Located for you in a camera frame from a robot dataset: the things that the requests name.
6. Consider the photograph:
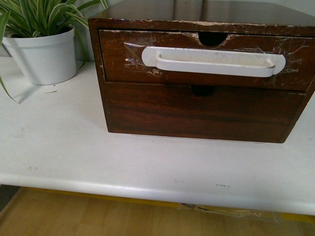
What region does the white drawer handle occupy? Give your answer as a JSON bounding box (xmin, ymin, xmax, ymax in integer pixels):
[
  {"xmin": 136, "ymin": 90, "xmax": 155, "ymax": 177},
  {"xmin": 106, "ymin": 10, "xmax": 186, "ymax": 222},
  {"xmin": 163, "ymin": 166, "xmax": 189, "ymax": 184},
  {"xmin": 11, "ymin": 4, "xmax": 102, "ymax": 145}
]
[{"xmin": 142, "ymin": 46, "xmax": 286, "ymax": 78}]

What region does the wooden drawer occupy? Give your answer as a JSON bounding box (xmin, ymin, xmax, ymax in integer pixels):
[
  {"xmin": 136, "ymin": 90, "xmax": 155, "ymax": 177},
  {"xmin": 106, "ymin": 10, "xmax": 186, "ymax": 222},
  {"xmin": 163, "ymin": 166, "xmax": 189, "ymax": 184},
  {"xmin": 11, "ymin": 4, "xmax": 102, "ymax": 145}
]
[
  {"xmin": 102, "ymin": 82, "xmax": 305, "ymax": 143},
  {"xmin": 99, "ymin": 30, "xmax": 315, "ymax": 91}
]

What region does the brown wooden drawer cabinet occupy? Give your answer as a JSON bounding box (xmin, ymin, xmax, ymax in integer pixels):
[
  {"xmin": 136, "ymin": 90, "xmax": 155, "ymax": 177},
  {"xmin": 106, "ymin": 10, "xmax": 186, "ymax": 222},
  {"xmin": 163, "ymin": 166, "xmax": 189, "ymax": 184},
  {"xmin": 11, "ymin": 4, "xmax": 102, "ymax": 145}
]
[{"xmin": 89, "ymin": 0, "xmax": 315, "ymax": 134}]

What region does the white plant pot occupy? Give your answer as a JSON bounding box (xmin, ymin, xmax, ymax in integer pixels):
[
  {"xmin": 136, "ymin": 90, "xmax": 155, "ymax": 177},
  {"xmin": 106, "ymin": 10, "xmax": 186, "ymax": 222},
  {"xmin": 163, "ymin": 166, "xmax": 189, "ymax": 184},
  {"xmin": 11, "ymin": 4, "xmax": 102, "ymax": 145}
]
[{"xmin": 2, "ymin": 27, "xmax": 77, "ymax": 85}]

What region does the clear plastic tape on floor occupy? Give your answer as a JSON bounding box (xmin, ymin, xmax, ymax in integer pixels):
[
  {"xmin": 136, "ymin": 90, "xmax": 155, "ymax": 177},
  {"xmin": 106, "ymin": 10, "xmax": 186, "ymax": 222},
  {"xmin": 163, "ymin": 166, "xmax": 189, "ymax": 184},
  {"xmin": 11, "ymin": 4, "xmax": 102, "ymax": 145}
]
[{"xmin": 177, "ymin": 203, "xmax": 283, "ymax": 222}]

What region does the green spider plant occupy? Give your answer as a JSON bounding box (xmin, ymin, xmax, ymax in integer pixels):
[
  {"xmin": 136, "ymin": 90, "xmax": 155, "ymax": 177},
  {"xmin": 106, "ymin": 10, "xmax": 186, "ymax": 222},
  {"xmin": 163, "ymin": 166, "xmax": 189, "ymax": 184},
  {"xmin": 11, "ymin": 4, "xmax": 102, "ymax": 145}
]
[{"xmin": 0, "ymin": 0, "xmax": 109, "ymax": 105}]

